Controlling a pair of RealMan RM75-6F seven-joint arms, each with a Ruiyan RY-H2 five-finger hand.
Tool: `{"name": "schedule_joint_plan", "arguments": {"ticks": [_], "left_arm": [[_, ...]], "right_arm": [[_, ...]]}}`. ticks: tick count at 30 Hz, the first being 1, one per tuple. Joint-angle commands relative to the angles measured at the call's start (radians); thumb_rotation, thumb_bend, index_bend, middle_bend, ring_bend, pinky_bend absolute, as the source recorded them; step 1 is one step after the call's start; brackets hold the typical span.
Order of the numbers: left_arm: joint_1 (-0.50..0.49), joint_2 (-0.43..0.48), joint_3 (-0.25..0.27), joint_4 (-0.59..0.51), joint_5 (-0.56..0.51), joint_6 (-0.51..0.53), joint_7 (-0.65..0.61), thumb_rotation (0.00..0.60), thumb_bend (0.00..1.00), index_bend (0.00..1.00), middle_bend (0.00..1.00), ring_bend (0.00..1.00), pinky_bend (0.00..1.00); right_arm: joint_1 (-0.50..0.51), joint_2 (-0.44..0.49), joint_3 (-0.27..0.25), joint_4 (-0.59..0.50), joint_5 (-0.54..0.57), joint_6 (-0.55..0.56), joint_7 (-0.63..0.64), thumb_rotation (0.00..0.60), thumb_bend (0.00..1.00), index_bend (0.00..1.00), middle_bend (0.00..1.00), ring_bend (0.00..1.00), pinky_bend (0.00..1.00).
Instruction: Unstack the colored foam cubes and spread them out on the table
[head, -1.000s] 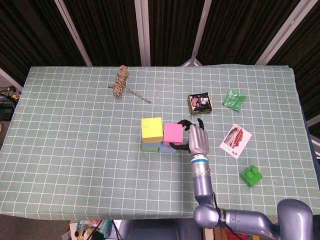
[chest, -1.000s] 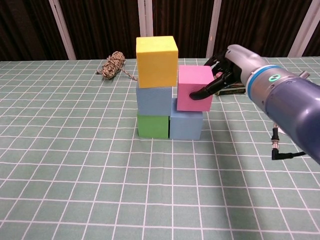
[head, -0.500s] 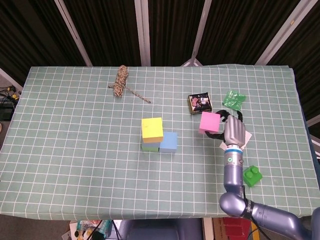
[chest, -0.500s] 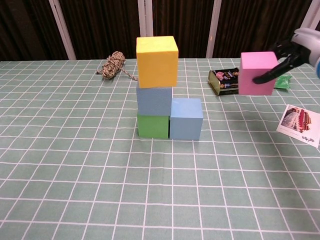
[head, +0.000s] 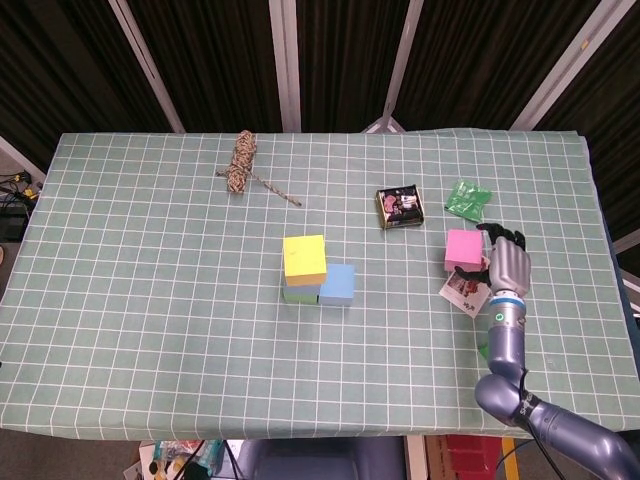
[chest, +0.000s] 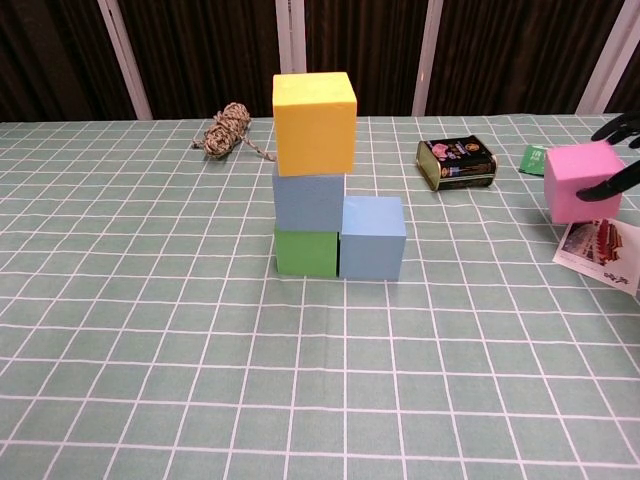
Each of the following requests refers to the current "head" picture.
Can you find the white table leg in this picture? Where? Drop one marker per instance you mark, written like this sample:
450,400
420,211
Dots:
414,457

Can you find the dark pleated curtain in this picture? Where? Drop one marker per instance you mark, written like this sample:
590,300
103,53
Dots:
225,60

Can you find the brown cardboard box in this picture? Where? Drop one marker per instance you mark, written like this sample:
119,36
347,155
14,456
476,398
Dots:
436,457

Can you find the white photo postcard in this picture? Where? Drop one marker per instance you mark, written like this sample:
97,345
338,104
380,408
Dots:
462,297

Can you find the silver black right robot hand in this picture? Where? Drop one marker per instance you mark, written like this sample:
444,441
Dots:
510,267

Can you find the teal plastic packet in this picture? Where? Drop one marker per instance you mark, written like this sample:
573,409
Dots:
210,452

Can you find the pink foam cube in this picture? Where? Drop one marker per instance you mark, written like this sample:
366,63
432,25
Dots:
464,247

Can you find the green foam cube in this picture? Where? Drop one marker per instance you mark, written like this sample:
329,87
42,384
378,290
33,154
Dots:
300,298

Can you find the yellow foam cube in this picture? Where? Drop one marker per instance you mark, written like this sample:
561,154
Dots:
304,257

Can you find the white frame post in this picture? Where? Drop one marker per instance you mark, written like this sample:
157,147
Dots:
151,75
403,50
286,65
22,159
552,85
627,243

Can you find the green toy brick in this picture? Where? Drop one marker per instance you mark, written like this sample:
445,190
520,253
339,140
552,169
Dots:
484,350

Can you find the green checked tablecloth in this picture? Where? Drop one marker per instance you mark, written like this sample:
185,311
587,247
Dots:
150,300

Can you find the black food tin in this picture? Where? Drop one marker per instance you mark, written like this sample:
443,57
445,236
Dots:
400,207

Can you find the red plastic box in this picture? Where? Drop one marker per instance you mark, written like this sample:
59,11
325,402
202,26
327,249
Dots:
472,457

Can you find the green snack packet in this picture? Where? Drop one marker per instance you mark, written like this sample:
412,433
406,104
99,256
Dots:
467,200

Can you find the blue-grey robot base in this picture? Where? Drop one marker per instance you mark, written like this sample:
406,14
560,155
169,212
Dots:
320,460

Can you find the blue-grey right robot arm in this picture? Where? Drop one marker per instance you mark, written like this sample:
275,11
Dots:
505,340

